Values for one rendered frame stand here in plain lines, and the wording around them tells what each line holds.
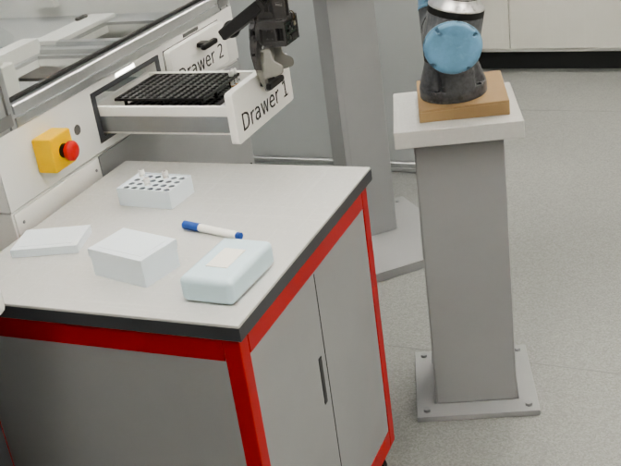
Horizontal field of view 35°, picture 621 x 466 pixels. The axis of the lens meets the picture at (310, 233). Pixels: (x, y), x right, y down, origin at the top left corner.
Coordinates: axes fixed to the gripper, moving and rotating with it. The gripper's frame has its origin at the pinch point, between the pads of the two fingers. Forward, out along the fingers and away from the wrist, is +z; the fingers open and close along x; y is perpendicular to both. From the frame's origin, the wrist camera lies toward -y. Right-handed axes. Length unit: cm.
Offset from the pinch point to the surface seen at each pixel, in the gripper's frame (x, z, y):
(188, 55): 25.7, 1.5, -33.3
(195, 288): -67, 12, 16
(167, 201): -33.8, 12.9, -8.2
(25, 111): -35, -6, -35
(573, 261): 98, 90, 48
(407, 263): 84, 87, -2
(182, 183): -28.9, 11.2, -7.3
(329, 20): 95, 11, -24
